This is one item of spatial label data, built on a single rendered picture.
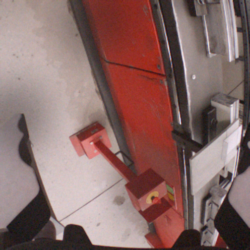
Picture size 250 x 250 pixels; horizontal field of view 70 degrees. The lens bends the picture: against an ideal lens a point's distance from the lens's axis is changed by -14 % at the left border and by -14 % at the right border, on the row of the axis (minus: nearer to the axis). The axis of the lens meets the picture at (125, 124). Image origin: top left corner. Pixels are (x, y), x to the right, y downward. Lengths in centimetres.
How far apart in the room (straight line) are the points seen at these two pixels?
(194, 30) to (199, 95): 23
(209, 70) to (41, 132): 111
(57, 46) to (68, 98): 36
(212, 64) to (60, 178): 135
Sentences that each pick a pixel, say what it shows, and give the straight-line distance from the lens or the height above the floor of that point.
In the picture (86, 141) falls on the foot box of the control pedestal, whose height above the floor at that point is 12.
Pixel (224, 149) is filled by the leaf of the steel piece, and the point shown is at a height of 101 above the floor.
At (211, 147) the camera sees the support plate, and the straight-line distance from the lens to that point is 67.
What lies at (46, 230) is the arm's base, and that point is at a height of 83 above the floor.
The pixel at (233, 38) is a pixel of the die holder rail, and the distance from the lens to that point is 69.
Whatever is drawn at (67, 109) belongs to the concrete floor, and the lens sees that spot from 143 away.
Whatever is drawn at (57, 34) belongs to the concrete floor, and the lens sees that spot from 134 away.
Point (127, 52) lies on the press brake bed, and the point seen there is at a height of 55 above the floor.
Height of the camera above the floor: 131
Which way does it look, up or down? 51 degrees down
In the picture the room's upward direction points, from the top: 124 degrees clockwise
